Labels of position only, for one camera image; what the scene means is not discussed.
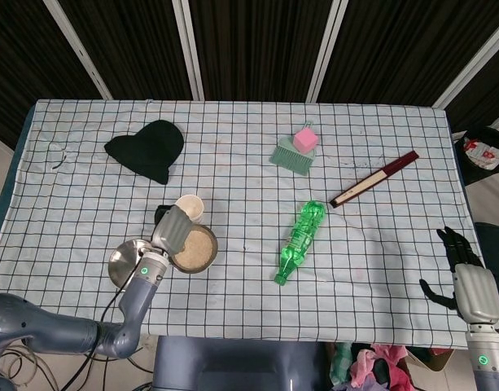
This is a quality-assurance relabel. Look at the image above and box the empty steel plate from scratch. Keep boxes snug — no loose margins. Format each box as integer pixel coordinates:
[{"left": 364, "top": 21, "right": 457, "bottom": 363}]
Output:
[{"left": 107, "top": 239, "right": 153, "bottom": 288}]

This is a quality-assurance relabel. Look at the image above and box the white partition frame post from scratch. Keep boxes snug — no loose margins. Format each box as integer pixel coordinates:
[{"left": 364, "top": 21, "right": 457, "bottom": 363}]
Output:
[
  {"left": 41, "top": 0, "right": 114, "bottom": 100},
  {"left": 431, "top": 15, "right": 499, "bottom": 111},
  {"left": 170, "top": 0, "right": 206, "bottom": 102},
  {"left": 304, "top": 0, "right": 350, "bottom": 103}
]

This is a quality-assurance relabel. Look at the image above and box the green plastic bottle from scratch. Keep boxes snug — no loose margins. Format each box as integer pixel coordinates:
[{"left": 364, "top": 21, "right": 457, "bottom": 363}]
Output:
[{"left": 273, "top": 199, "right": 329, "bottom": 287}]

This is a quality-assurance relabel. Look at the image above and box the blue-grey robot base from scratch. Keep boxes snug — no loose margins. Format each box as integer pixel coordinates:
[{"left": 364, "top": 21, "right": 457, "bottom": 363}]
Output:
[{"left": 151, "top": 335, "right": 330, "bottom": 391}]

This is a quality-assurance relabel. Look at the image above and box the brown cardboard box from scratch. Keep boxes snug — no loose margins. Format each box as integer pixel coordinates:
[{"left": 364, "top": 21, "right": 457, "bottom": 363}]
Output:
[{"left": 407, "top": 345, "right": 456, "bottom": 373}]

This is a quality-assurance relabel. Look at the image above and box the black bag with red print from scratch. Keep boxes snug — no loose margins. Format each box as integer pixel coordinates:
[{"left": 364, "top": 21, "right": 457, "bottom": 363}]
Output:
[{"left": 452, "top": 125, "right": 499, "bottom": 187}]

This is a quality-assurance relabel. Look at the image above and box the blue checkered tablecloth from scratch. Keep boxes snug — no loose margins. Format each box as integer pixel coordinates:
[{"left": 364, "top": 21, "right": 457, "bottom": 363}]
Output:
[{"left": 0, "top": 99, "right": 495, "bottom": 350}]

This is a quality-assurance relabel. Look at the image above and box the pink cube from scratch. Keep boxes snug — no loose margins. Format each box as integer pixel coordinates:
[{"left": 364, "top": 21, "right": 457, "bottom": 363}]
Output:
[{"left": 292, "top": 128, "right": 320, "bottom": 156}]

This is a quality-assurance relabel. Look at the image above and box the white paper cup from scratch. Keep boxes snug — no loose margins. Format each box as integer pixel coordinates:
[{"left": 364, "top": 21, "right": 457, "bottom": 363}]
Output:
[{"left": 174, "top": 194, "right": 205, "bottom": 225}]

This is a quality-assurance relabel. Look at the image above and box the steel bowl holding rice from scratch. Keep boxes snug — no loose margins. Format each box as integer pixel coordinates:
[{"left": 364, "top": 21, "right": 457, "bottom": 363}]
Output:
[{"left": 170, "top": 226, "right": 220, "bottom": 276}]

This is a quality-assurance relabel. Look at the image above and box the black chair seat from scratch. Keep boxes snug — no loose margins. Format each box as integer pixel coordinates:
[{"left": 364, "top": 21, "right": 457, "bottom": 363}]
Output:
[{"left": 475, "top": 222, "right": 499, "bottom": 292}]

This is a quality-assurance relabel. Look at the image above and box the dark red folded fan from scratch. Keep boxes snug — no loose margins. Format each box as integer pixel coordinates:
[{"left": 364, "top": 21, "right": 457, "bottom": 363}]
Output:
[{"left": 328, "top": 150, "right": 421, "bottom": 209}]

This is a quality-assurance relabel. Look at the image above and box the black knit beanie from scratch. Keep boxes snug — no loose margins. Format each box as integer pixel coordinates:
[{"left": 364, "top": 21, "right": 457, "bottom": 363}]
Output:
[{"left": 103, "top": 119, "right": 186, "bottom": 187}]

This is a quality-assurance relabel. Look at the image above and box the colourful clothes pile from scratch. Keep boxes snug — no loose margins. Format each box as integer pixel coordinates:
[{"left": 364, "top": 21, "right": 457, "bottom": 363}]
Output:
[{"left": 329, "top": 341, "right": 415, "bottom": 391}]

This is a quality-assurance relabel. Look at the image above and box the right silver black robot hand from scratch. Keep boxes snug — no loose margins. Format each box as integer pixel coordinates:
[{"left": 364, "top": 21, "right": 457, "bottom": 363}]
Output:
[{"left": 419, "top": 226, "right": 499, "bottom": 325}]

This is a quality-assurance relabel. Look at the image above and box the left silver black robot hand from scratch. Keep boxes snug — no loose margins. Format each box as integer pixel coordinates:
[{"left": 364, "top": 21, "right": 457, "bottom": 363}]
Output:
[{"left": 151, "top": 204, "right": 194, "bottom": 256}]

